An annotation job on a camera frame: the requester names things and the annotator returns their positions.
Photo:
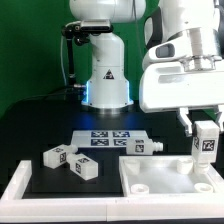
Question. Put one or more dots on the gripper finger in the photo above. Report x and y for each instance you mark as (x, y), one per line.
(219, 112)
(182, 115)

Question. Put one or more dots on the white square tabletop part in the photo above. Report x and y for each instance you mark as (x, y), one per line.
(160, 175)

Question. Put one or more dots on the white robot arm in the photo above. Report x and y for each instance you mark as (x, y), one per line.
(190, 26)

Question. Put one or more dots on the black camera on stand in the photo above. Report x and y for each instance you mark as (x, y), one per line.
(78, 33)

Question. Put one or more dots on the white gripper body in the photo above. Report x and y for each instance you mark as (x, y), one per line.
(166, 86)

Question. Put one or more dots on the white marker sheet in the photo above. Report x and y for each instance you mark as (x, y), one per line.
(104, 138)

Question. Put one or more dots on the white U-shaped fence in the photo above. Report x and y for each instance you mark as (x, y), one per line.
(14, 208)

